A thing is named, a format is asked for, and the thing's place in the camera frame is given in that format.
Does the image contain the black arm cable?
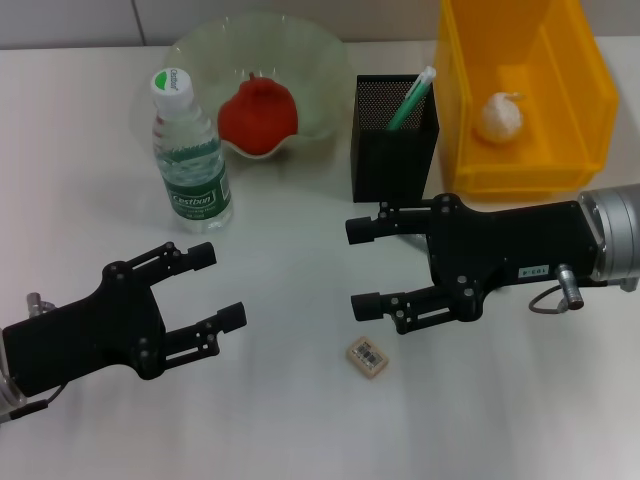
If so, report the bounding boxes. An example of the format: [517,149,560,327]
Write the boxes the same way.
[528,284,569,315]
[9,383,67,420]

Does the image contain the silver left gripper connector stud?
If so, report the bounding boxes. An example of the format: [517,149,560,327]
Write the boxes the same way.
[25,292,59,317]

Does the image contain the beige eraser with barcode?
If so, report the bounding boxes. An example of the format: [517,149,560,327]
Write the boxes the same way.
[344,337,390,381]

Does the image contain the black mesh pen holder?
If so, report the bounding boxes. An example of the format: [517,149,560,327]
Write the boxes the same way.
[351,73,441,204]

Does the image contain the red-orange fruit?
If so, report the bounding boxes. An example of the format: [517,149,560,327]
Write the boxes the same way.
[217,72,300,156]

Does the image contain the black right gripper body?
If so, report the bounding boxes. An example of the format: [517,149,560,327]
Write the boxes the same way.
[424,193,604,321]

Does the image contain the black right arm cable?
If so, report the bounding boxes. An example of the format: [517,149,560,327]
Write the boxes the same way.
[528,284,569,315]

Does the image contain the white garlic bulb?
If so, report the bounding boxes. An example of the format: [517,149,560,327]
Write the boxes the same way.
[478,91,529,144]

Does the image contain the silver gripper connector stud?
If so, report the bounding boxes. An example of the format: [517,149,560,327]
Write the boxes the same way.
[555,263,587,310]
[25,292,59,317]

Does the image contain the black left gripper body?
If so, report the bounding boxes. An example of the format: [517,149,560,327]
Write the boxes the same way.
[2,260,169,396]

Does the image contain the clear green-label water bottle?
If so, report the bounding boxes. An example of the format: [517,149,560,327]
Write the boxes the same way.
[149,68,235,235]

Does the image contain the pale green wavy glass bowl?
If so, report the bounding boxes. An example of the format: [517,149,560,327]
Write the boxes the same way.
[172,13,351,161]

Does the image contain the green utility knife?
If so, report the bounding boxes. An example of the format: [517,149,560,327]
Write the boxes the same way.
[384,66,438,132]

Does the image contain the yellow plastic storage bin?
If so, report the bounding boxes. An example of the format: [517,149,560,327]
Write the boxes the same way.
[432,0,621,201]

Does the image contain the silver right gripper connector stud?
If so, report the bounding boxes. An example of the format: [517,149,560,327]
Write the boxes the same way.
[555,263,587,310]

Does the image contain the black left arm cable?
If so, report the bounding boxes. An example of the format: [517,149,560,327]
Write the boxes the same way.
[9,383,67,420]

